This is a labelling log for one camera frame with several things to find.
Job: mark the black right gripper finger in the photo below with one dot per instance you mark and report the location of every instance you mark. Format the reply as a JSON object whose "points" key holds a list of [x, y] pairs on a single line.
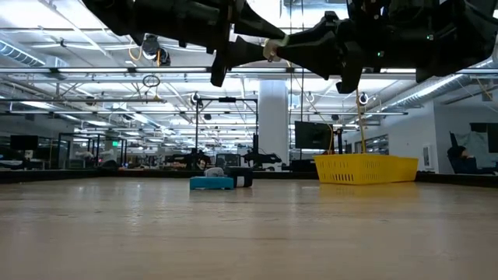
{"points": [[327, 32], [311, 56]]}

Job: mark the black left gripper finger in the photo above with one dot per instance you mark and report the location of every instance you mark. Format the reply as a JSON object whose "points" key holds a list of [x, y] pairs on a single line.
{"points": [[254, 26], [245, 52]]}

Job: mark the small black box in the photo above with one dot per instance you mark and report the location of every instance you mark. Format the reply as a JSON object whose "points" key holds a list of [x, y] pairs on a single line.
{"points": [[243, 177]]}

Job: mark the black background robot arm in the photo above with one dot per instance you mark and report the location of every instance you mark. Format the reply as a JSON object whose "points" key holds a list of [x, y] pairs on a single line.
{"points": [[190, 159], [260, 158]]}

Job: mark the white building column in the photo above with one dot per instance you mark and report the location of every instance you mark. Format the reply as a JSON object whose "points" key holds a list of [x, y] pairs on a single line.
{"points": [[273, 124]]}

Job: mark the large black monitor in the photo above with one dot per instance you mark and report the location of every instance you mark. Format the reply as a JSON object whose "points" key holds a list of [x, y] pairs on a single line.
{"points": [[313, 135]]}

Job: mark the yellow plastic basket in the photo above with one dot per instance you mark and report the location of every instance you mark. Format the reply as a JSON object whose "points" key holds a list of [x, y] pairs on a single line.
{"points": [[362, 169]]}

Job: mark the teal blue flat box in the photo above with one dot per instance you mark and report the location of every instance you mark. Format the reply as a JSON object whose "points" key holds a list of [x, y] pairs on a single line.
{"points": [[212, 183]]}

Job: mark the person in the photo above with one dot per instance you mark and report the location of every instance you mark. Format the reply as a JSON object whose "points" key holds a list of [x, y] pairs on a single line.
{"points": [[463, 161]]}

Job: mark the small black monitor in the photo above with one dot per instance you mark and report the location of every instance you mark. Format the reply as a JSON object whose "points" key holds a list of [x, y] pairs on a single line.
{"points": [[24, 142]]}

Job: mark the black overhead rig frame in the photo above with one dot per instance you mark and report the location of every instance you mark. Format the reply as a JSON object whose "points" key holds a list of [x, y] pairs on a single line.
{"points": [[226, 100]]}

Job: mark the white wall frame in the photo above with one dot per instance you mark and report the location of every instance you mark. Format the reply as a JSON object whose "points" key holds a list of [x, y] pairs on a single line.
{"points": [[427, 156]]}

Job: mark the black framed glass enclosure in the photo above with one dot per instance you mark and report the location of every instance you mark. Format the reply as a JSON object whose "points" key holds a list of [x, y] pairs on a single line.
{"points": [[91, 149]]}

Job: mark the black aluminium table frame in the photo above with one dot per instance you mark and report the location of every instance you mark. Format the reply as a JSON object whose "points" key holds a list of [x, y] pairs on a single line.
{"points": [[78, 176]]}

